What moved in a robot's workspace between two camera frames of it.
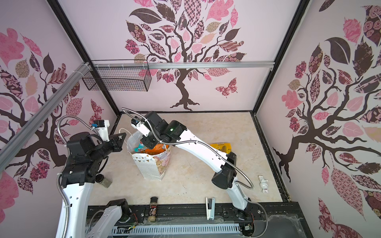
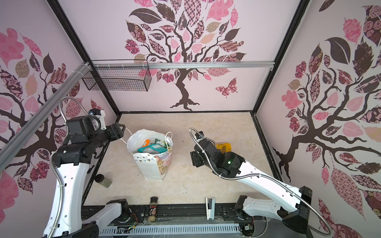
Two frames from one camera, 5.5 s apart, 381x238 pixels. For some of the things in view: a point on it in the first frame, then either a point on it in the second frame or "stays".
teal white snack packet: [141, 146] to [155, 148]
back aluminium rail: [181, 66] stays
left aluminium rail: [19, 139] stays
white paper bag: [151, 166] stays
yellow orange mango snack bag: [225, 148] stays
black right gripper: [147, 141] to [195, 158]
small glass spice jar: [104, 181] stays
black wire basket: [123, 78] stays
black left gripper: [117, 142] to [115, 131]
